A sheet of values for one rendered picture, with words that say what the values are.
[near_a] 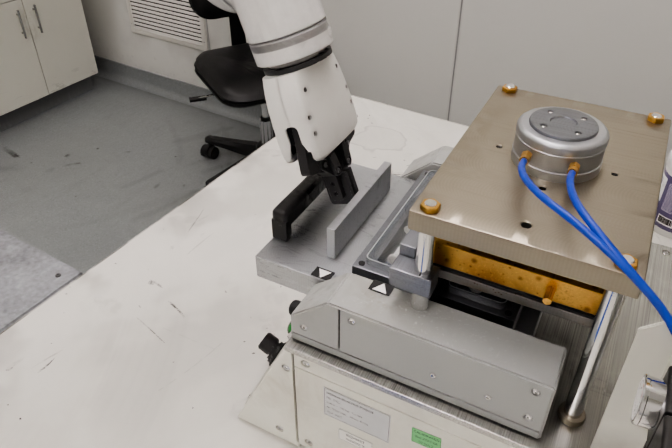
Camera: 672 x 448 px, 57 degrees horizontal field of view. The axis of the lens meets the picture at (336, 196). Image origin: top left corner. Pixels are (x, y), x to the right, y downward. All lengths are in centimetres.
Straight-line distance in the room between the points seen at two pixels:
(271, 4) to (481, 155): 24
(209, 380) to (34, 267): 39
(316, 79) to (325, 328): 25
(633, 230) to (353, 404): 31
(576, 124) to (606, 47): 159
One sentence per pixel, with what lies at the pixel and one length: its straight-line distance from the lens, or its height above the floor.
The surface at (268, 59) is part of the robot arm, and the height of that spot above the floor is 117.
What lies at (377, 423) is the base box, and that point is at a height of 87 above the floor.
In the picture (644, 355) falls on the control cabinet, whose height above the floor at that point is 106.
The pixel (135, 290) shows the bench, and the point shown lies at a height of 75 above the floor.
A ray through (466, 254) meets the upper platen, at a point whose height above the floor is 106.
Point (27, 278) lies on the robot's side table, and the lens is 108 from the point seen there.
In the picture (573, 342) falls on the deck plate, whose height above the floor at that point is 93.
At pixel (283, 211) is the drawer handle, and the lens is 67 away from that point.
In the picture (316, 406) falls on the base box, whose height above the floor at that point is 85.
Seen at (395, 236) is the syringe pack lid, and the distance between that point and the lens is 65.
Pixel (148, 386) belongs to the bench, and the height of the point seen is 75.
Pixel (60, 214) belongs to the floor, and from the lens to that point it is 257.
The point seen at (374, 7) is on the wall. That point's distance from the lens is 242.
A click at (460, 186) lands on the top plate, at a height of 111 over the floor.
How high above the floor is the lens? 141
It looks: 35 degrees down
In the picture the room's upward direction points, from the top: straight up
